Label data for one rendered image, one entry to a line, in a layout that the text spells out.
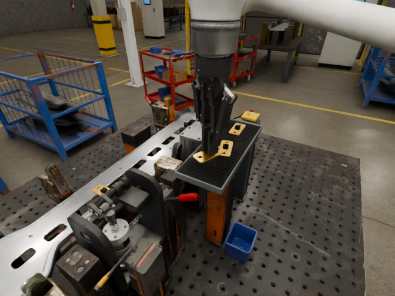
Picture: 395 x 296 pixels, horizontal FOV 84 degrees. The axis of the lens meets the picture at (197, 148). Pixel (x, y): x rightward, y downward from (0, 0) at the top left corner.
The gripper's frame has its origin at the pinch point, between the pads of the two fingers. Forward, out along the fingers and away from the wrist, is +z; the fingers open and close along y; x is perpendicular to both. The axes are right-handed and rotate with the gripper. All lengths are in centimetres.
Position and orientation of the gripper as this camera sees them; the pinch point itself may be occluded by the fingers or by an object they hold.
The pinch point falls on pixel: (210, 140)
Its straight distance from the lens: 54.9
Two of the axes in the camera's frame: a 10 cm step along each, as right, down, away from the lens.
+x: -8.1, 3.3, -4.9
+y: -5.9, -4.6, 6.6
